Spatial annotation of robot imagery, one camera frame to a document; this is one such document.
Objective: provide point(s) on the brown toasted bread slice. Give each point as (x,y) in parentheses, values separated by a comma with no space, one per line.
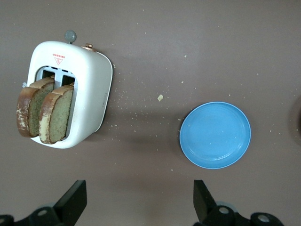
(58,117)
(35,110)

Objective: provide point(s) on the blue plate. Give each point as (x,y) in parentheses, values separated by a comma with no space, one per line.
(215,135)

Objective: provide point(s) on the white toaster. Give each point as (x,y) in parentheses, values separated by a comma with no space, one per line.
(94,94)

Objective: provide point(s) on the small bread crumb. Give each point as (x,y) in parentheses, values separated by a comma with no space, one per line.
(160,98)

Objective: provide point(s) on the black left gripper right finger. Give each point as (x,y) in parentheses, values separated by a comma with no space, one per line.
(204,207)

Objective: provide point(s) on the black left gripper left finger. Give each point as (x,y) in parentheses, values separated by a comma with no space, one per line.
(75,202)

